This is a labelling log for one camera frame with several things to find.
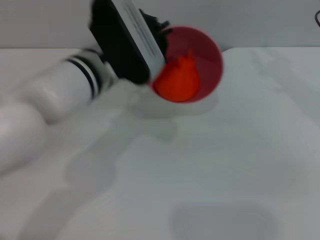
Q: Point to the pink plastic bowl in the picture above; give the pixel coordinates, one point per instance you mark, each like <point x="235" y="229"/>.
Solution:
<point x="210" y="62"/>

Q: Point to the orange toy fruit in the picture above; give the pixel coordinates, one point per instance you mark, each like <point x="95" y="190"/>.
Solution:
<point x="177" y="80"/>

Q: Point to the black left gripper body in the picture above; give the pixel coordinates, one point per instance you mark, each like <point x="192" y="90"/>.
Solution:
<point x="160" y="32"/>

